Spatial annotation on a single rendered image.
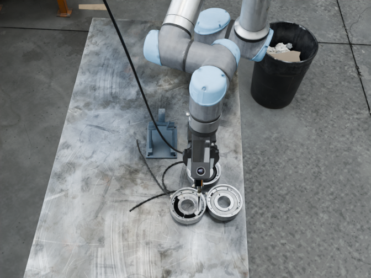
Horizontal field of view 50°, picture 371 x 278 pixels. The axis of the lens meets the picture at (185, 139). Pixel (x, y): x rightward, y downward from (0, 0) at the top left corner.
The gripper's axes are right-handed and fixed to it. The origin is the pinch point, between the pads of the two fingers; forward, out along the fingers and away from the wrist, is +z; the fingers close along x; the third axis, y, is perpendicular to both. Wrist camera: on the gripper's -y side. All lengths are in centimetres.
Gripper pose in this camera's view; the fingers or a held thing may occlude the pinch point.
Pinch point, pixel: (199, 172)
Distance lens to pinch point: 110.3
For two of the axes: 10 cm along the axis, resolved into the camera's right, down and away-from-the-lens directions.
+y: -0.1, -8.2, 5.7
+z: -0.3, 5.7, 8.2
